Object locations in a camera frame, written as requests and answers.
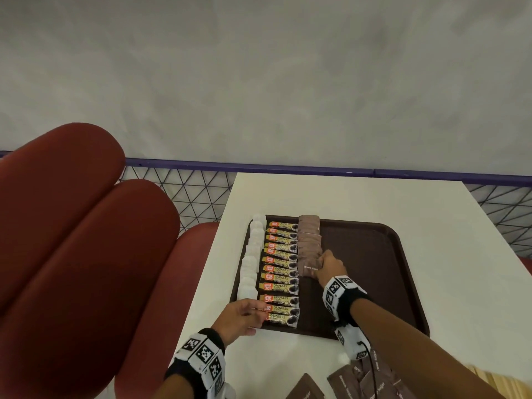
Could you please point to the person's left hand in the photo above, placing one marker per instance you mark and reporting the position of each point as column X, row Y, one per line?
column 237, row 319

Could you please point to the person's right hand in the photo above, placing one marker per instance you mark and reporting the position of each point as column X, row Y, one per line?
column 332, row 270

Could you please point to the single brown sugar sachet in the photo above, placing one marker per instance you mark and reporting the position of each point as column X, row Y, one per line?
column 309, row 270

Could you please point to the brown plastic tray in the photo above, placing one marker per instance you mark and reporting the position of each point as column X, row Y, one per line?
column 365, row 270

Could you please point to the row of brown sugar packets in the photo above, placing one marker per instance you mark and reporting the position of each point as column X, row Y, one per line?
column 309, row 241

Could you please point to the row of coffee stick packets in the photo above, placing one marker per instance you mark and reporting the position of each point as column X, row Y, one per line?
column 282, row 270

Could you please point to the row of white sachets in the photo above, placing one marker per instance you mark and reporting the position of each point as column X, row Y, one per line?
column 249, row 261

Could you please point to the pile of brown sugar packets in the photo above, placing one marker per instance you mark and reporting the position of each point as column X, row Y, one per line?
column 345, row 382

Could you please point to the bundle of wooden stir sticks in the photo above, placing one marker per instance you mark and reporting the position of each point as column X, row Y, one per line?
column 507, row 386

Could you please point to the person's right forearm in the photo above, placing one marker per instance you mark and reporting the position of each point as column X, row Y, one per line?
column 407, row 349

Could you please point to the right wristband with marker tags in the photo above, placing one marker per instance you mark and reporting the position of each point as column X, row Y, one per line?
column 338, row 292

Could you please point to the wristband with marker tags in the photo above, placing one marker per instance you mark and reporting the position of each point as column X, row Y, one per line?
column 338, row 292
column 199, row 353

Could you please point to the left wristband with marker tags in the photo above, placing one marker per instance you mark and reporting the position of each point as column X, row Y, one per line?
column 199, row 353

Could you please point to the purple mesh railing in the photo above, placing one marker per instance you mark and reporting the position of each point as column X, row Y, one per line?
column 291, row 167

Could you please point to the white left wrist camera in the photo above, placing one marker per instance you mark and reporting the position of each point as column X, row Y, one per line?
column 230, row 391

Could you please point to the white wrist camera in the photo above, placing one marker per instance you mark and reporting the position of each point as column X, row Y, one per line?
column 353, row 340
column 230, row 391

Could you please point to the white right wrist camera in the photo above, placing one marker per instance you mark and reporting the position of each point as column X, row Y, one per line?
column 353, row 340

